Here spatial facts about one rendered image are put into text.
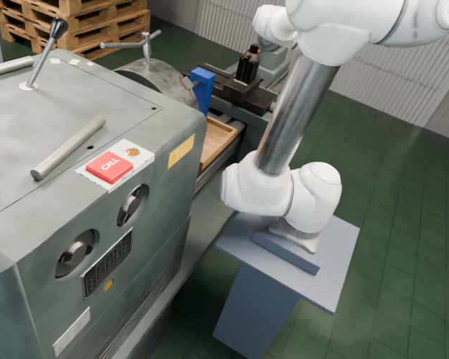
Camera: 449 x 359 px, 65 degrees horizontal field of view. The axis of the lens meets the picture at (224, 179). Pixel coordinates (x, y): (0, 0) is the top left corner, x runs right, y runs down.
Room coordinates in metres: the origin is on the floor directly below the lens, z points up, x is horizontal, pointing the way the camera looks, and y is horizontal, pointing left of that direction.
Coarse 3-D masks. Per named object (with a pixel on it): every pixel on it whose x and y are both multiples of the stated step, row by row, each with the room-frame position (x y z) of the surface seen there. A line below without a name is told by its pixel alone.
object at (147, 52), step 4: (144, 32) 0.98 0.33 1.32; (144, 36) 0.97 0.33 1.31; (148, 36) 0.98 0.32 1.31; (148, 40) 0.97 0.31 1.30; (148, 44) 0.97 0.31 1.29; (144, 48) 0.97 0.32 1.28; (148, 48) 0.97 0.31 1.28; (144, 52) 0.97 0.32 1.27; (148, 52) 0.97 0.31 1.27; (148, 56) 0.97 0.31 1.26; (148, 60) 0.97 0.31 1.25
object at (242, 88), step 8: (232, 80) 1.49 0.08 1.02; (256, 80) 1.56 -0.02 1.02; (224, 88) 1.43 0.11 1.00; (232, 88) 1.42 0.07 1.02; (240, 88) 1.43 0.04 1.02; (248, 88) 1.46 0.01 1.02; (256, 88) 1.56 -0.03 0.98; (232, 96) 1.42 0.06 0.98; (240, 96) 1.41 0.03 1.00; (248, 96) 1.48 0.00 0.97
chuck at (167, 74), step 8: (128, 64) 0.97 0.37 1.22; (136, 64) 0.96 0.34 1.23; (144, 64) 0.96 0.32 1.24; (160, 64) 0.99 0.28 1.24; (168, 64) 1.00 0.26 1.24; (152, 72) 0.92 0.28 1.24; (160, 72) 0.94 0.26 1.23; (168, 72) 0.96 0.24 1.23; (176, 72) 0.99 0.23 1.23; (168, 80) 0.93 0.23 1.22; (176, 80) 0.95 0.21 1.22; (176, 88) 0.92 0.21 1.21; (184, 88) 0.95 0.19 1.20; (176, 96) 0.90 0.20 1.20; (184, 96) 0.93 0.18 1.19; (192, 96) 0.96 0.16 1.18; (192, 104) 0.95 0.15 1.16
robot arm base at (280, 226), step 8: (272, 224) 0.89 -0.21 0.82; (280, 224) 0.89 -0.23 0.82; (288, 224) 0.87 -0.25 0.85; (272, 232) 0.86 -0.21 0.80; (280, 232) 0.86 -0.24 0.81; (288, 232) 0.86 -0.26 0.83; (296, 232) 0.85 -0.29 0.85; (320, 232) 0.89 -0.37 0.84; (288, 240) 0.85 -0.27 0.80; (296, 240) 0.84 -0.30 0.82; (304, 240) 0.85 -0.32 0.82; (312, 240) 0.86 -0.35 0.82; (304, 248) 0.83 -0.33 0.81; (312, 248) 0.83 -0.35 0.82
